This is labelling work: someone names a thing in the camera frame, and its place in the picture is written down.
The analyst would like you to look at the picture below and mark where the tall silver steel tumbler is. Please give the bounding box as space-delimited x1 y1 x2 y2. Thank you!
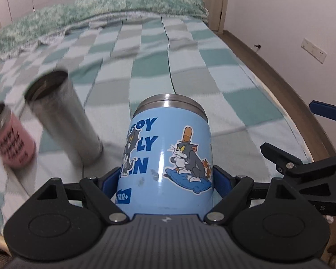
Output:
24 69 103 166

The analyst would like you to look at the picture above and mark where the white wall socket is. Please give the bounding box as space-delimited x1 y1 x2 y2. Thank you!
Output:
301 38 327 64

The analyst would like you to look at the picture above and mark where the checkered green blanket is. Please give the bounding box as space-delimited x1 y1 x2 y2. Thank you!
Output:
0 15 312 232

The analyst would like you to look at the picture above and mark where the green floral quilt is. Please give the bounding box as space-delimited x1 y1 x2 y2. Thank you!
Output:
0 0 209 61

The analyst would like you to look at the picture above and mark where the pink steel cup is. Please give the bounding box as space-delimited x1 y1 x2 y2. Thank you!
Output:
0 102 36 169

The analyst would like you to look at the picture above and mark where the blue cartoon steel cup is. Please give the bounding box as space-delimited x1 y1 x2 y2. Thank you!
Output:
115 93 213 219

